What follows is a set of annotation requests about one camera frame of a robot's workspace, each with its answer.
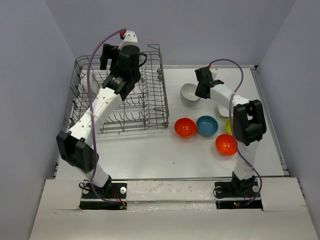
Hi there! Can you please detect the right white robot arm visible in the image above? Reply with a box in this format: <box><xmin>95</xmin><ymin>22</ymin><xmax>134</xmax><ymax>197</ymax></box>
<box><xmin>195</xmin><ymin>66</ymin><xmax>267</xmax><ymax>199</ymax></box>

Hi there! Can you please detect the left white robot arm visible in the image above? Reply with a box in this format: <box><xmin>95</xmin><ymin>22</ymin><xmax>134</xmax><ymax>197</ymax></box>
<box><xmin>56</xmin><ymin>43</ymin><xmax>141</xmax><ymax>198</ymax></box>

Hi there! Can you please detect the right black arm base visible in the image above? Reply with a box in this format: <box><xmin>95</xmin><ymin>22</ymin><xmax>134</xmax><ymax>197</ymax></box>
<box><xmin>212</xmin><ymin>181</ymin><xmax>263</xmax><ymax>210</ymax></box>

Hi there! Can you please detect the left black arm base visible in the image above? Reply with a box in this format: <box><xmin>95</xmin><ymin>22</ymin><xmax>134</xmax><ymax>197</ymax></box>
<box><xmin>78</xmin><ymin>180</ymin><xmax>128</xmax><ymax>211</ymax></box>

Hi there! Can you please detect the white square dish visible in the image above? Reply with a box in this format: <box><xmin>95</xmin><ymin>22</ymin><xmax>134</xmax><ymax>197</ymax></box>
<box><xmin>217</xmin><ymin>104</ymin><xmax>230</xmax><ymax>118</ymax></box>

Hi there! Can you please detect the blue bowl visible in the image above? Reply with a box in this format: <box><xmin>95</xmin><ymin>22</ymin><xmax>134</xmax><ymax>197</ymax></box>
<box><xmin>196</xmin><ymin>115</ymin><xmax>219</xmax><ymax>137</ymax></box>

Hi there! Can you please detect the orange bowl left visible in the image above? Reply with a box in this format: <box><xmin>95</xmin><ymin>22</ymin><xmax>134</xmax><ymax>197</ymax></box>
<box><xmin>174</xmin><ymin>117</ymin><xmax>197</xmax><ymax>138</ymax></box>

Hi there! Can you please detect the orange bowl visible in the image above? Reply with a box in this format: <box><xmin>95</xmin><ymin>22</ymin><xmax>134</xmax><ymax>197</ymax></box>
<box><xmin>174</xmin><ymin>117</ymin><xmax>197</xmax><ymax>138</ymax></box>
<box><xmin>215</xmin><ymin>133</ymin><xmax>237</xmax><ymax>156</ymax></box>

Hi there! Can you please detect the lime green bowl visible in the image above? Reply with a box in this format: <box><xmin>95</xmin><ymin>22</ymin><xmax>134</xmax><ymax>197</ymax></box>
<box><xmin>224</xmin><ymin>119</ymin><xmax>233</xmax><ymax>135</ymax></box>

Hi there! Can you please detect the orange bowl right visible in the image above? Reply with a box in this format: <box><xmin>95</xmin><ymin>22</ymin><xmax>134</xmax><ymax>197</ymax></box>
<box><xmin>215</xmin><ymin>133</ymin><xmax>237</xmax><ymax>156</ymax></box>

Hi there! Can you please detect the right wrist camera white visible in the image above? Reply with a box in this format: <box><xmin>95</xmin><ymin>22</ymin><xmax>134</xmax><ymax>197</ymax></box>
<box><xmin>208</xmin><ymin>64</ymin><xmax>219</xmax><ymax>81</ymax></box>

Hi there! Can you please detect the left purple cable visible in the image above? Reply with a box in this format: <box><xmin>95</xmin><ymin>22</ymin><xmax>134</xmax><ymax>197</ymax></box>
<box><xmin>86</xmin><ymin>29</ymin><xmax>126</xmax><ymax>205</ymax></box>

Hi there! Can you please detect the grey wire dish rack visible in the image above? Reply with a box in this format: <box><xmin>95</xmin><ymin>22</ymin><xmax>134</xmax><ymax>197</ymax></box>
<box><xmin>63</xmin><ymin>43</ymin><xmax>169</xmax><ymax>135</ymax></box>

